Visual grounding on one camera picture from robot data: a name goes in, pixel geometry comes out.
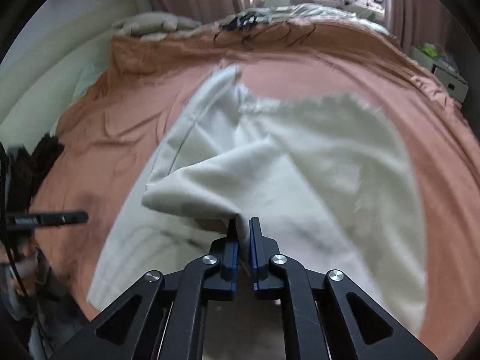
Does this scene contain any black folded garment on bed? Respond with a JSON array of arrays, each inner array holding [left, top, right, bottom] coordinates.
[[7, 133, 64, 213]]

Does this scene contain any green item on cabinet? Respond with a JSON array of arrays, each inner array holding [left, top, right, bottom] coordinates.
[[421, 43, 440, 59]]

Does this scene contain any orange brown bed blanket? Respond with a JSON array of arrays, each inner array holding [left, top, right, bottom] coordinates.
[[32, 19, 479, 359]]

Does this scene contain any person left hand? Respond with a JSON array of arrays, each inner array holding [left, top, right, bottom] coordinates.
[[1, 241, 41, 296]]

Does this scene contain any white bedside drawer cabinet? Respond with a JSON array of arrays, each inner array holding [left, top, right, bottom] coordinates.
[[410, 47, 469, 103]]

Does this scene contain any cream white jacket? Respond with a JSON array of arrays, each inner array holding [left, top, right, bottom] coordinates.
[[87, 67, 427, 334]]

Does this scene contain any beige plush toy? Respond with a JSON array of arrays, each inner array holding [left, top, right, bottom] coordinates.
[[112, 11, 202, 38]]

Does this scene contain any light green pillow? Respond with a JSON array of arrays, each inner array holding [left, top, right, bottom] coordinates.
[[72, 63, 107, 103]]

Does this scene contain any black cable with device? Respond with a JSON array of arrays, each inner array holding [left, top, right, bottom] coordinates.
[[212, 11, 275, 44]]

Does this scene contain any right pink curtain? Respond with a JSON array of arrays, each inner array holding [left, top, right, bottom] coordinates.
[[385, 0, 452, 55]]

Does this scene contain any cream padded headboard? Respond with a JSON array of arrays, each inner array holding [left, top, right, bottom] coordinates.
[[0, 0, 152, 129]]

